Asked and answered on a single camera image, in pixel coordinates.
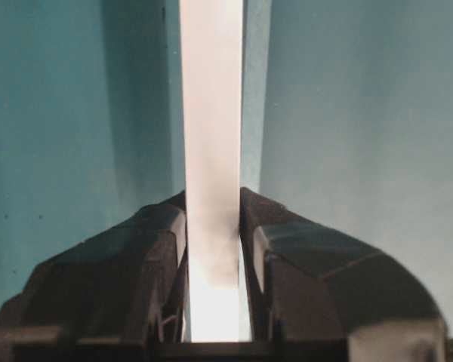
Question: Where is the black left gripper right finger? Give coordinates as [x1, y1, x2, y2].
[240, 188, 447, 361]

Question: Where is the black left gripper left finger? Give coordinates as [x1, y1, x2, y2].
[0, 193, 187, 361]

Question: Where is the white wooden board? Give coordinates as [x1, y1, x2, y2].
[179, 1, 243, 342]

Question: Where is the teal table cloth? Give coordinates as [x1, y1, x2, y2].
[0, 1, 453, 335]

